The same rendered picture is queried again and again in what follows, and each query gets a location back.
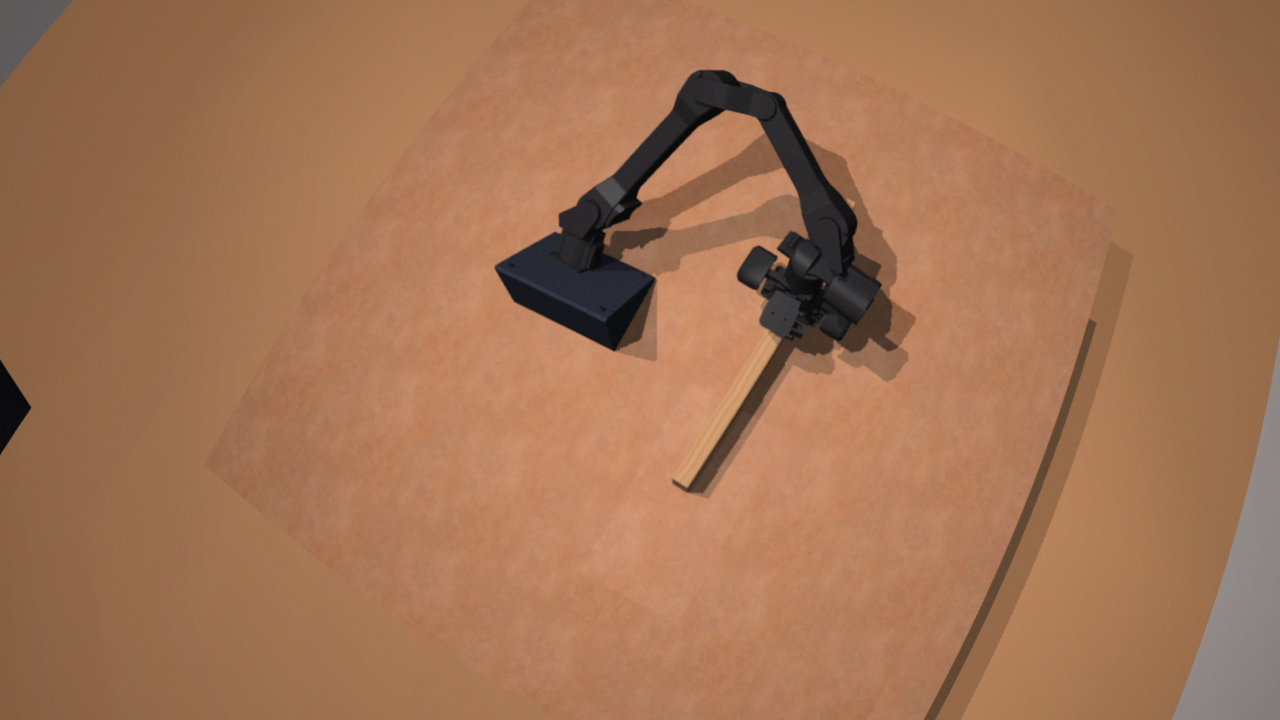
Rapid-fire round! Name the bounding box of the brown wooden board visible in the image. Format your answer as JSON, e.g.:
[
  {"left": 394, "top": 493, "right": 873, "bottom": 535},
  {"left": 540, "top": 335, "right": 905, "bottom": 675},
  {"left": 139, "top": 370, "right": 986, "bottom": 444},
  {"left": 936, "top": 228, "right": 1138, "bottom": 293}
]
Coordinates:
[{"left": 672, "top": 329, "right": 785, "bottom": 493}]

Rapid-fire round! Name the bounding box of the wooden post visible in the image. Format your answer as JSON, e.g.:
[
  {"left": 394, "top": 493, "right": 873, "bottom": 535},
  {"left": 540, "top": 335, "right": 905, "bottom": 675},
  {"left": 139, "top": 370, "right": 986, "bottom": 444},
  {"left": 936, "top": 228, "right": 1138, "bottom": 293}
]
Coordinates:
[{"left": 806, "top": 196, "right": 856, "bottom": 240}]

